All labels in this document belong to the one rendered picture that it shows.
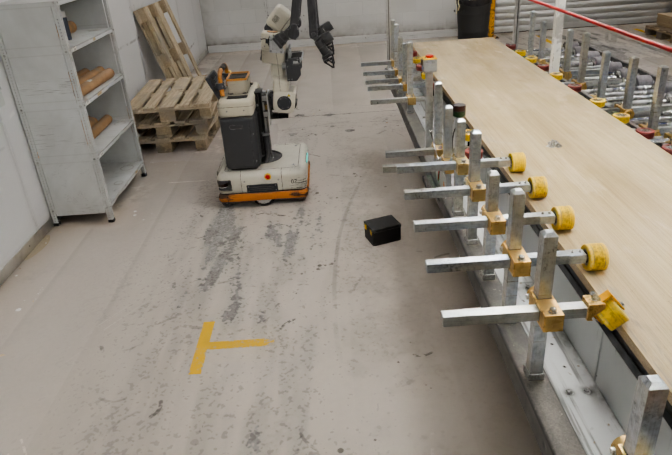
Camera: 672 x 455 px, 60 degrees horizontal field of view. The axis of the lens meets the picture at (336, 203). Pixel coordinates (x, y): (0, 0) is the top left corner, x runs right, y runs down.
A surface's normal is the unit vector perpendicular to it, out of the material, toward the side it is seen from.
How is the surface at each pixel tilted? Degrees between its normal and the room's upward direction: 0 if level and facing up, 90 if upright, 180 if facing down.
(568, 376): 0
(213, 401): 0
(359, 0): 90
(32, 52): 90
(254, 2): 90
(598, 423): 0
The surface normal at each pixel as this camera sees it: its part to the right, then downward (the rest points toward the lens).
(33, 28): 0.02, 0.44
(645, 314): -0.07, -0.90
